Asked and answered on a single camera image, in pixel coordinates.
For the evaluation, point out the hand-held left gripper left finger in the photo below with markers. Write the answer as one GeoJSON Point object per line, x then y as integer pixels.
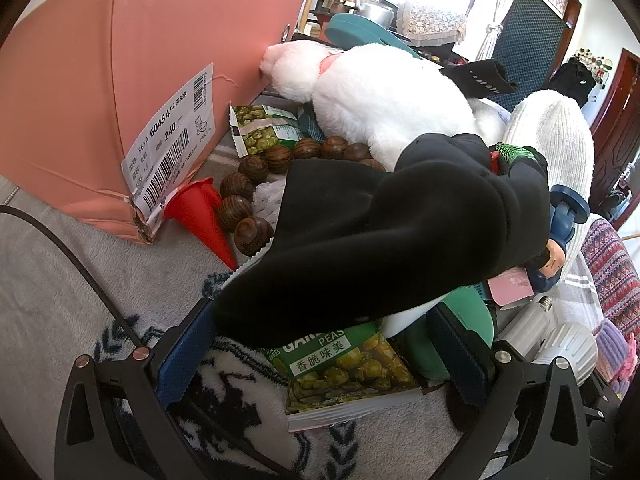
{"type": "Point", "coordinates": [185, 355]}

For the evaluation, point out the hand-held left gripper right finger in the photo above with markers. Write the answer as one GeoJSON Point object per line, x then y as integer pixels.
{"type": "Point", "coordinates": [460, 360]}

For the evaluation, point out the colourful flower toy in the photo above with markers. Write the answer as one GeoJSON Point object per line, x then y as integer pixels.
{"type": "Point", "coordinates": [612, 350]}

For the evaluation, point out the black cloth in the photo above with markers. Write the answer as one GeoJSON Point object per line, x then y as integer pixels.
{"type": "Point", "coordinates": [375, 230]}

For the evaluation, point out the small green pea snack packet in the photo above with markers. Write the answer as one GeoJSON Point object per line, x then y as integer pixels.
{"type": "Point", "coordinates": [260, 132]}

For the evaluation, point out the white knit hat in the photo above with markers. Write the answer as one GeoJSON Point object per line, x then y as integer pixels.
{"type": "Point", "coordinates": [550, 125]}

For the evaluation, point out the white plush toy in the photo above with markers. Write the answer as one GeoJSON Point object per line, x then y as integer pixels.
{"type": "Point", "coordinates": [380, 95]}

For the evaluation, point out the pink cardboard box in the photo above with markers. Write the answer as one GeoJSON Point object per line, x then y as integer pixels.
{"type": "Point", "coordinates": [100, 85]}

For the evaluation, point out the mint green pouch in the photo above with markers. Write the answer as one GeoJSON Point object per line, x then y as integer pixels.
{"type": "Point", "coordinates": [470, 310]}

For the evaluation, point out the pink card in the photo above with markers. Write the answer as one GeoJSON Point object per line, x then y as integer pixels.
{"type": "Point", "coordinates": [510, 287]}

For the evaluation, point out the white light bulb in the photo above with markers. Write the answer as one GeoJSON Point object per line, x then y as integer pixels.
{"type": "Point", "coordinates": [565, 345]}

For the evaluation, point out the large green pea snack packet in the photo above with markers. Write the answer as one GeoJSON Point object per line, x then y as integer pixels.
{"type": "Point", "coordinates": [345, 375]}

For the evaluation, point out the grey printed blanket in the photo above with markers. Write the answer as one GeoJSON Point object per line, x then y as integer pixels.
{"type": "Point", "coordinates": [50, 310]}

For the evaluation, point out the red plastic cone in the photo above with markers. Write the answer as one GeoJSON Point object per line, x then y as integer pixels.
{"type": "Point", "coordinates": [200, 210]}

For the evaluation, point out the blue toy figure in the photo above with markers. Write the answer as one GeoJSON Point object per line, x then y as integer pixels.
{"type": "Point", "coordinates": [562, 220]}

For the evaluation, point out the white foam net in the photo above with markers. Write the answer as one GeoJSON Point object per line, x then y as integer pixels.
{"type": "Point", "coordinates": [265, 200]}

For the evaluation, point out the patterned woven cloth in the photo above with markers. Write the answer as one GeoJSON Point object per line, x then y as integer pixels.
{"type": "Point", "coordinates": [615, 270]}

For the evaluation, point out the black sock with white dots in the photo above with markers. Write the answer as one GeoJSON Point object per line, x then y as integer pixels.
{"type": "Point", "coordinates": [480, 77]}

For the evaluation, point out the brown wooden door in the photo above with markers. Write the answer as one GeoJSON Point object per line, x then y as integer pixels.
{"type": "Point", "coordinates": [620, 125]}

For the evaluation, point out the black jacket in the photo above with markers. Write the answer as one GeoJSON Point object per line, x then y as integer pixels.
{"type": "Point", "coordinates": [572, 82]}

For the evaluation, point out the dark quilted door curtain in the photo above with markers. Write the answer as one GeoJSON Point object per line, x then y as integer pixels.
{"type": "Point", "coordinates": [530, 35]}

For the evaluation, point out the white curtain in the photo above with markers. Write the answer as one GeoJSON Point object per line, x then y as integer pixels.
{"type": "Point", "coordinates": [492, 25]}

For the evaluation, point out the cream lace cover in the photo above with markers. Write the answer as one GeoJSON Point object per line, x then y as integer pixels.
{"type": "Point", "coordinates": [430, 22]}

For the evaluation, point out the metal pressure cooker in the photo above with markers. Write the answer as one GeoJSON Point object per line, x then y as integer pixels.
{"type": "Point", "coordinates": [377, 12]}

